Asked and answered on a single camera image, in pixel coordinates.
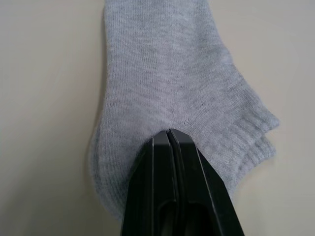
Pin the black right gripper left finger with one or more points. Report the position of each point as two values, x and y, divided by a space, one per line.
147 191

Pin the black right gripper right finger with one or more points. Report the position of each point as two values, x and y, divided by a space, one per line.
209 196

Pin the grey ankle sock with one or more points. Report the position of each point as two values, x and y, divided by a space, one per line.
169 81

